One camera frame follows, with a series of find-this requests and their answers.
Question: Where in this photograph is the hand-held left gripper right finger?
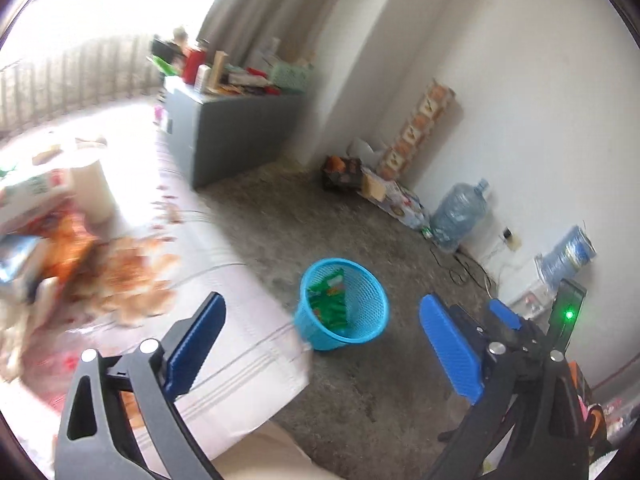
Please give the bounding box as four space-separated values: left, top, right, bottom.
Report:
419 294 588 480

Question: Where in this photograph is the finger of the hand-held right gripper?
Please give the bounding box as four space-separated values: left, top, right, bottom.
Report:
489 299 548 351

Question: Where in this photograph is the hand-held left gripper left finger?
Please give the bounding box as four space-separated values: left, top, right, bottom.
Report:
55 291 227 480

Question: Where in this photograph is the blue mesh wastebasket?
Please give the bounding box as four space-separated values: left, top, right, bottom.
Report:
294 258 390 352

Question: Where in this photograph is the person's right hand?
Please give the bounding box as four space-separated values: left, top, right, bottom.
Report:
570 360 608 453

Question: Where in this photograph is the clear plastic box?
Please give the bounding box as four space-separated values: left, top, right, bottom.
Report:
510 287 552 319

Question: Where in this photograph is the blue plastic water jug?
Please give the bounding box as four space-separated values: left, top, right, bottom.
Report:
536 225 597 292

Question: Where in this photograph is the clear water jug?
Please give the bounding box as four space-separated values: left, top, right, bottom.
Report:
430 178 490 254

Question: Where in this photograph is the flat printed cardboard box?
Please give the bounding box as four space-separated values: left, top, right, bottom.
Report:
362 169 432 232

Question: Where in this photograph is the white cylindrical container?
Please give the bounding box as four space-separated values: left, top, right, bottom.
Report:
69 156 117 224

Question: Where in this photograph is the patterned paper roll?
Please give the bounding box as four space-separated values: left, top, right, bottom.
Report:
376 79 457 182

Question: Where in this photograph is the dark snack bag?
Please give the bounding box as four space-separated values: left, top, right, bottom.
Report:
322 155 364 191

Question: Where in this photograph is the white plastic bag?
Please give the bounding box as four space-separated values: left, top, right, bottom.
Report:
347 137 387 167

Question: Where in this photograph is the grey cabinet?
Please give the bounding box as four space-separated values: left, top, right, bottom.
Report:
164 79 307 189

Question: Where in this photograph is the white green carton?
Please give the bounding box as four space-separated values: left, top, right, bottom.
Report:
0 169 72 227

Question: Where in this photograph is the wooden block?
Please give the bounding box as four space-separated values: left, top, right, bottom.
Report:
209 50 232 92

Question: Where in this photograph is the red thermos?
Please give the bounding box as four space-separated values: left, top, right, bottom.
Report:
182 44 209 85

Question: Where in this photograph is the green plastic basket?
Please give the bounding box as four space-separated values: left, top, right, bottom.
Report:
270 59 314 94

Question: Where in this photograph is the metal window railing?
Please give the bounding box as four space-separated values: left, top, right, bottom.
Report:
0 34 162 132

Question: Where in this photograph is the black device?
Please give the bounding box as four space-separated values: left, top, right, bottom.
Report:
149 34 187 69

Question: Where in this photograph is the grey curtain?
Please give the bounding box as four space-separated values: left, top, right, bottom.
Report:
199 0 401 68

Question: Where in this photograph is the black cable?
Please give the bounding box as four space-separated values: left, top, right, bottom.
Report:
429 244 502 302

